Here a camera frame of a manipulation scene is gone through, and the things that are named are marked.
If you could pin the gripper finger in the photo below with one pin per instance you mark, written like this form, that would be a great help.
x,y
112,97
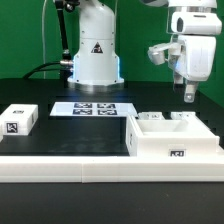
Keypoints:
x,y
178,83
190,91

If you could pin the white L-shaped obstacle wall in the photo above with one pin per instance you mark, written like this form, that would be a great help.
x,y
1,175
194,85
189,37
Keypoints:
x,y
15,167

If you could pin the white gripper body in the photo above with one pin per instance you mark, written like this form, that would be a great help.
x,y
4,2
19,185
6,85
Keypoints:
x,y
195,60

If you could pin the white cabinet top block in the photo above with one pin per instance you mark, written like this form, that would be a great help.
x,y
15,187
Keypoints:
x,y
19,119

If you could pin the white cabinet body box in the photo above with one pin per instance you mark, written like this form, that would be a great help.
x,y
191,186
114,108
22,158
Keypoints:
x,y
183,137

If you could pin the white marker base plate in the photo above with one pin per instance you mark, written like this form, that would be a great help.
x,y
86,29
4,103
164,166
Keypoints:
x,y
93,109

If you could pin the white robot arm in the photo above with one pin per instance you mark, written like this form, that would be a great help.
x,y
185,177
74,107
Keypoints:
x,y
192,24

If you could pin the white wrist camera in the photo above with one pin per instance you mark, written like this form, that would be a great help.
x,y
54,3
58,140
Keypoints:
x,y
157,53

